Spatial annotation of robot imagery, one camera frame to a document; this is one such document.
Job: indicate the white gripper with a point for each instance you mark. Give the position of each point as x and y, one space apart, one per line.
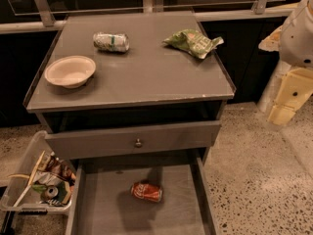
297 41

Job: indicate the red coke can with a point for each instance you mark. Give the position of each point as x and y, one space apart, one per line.
146 191

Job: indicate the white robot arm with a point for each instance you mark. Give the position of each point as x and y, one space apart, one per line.
288 91

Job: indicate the round metal drawer knob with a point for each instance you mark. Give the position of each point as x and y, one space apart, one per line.
138 143

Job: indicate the grey cabinet with counter top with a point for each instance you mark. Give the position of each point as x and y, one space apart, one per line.
150 84

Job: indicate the green white soda can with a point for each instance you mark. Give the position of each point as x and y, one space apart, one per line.
111 42

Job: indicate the grey top drawer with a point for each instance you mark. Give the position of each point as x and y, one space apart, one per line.
121 141

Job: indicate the grey open middle drawer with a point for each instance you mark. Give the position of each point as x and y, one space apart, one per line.
102 203

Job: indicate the white diagonal pole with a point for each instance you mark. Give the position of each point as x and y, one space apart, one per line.
270 92

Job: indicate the green chip bag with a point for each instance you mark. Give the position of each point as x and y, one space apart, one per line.
193 42

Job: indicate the white paper bowl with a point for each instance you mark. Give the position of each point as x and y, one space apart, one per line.
70 72

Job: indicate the brown snack wrapper in bin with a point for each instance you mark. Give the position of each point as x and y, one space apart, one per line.
52 171

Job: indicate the glass railing with metal posts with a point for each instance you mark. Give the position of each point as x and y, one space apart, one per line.
17 14

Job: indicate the clear plastic trash bin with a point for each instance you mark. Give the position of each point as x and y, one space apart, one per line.
23 193

